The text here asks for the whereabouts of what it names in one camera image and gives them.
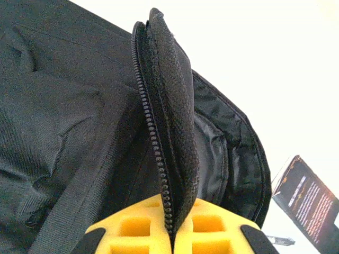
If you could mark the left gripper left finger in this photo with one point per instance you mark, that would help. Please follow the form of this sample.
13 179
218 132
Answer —
132 225

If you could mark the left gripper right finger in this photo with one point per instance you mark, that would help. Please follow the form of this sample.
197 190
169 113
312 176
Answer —
212 225

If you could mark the dark book brown text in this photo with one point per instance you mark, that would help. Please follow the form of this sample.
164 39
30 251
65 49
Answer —
310 201

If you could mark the black student backpack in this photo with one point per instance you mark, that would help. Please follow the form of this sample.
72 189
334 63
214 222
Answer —
79 119

